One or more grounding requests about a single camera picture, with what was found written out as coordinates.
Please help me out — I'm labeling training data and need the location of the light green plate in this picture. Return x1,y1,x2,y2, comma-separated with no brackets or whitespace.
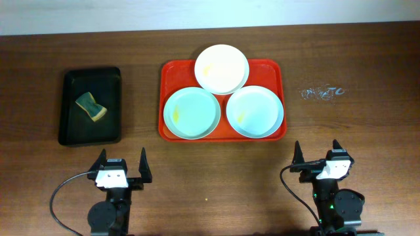
163,87,221,140

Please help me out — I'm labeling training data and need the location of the light blue plate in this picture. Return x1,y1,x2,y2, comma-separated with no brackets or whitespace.
226,85,285,139

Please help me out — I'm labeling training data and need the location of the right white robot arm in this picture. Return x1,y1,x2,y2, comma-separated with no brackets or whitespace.
286,140,382,235

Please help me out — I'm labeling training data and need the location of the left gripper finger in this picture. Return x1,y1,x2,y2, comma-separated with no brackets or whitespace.
138,147,151,179
89,149,106,171

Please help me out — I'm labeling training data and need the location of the black plastic tray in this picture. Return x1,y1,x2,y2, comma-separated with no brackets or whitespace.
58,67,121,146

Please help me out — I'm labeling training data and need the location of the red plastic tray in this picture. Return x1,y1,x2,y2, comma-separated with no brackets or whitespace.
158,59,285,142

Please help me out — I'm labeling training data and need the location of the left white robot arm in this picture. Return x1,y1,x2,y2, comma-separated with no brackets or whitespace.
87,148,152,236

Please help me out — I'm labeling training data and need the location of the yellow green sponge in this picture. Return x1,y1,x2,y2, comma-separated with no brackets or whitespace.
75,92,108,122

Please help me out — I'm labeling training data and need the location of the white plate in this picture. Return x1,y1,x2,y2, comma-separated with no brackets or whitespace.
194,45,249,95

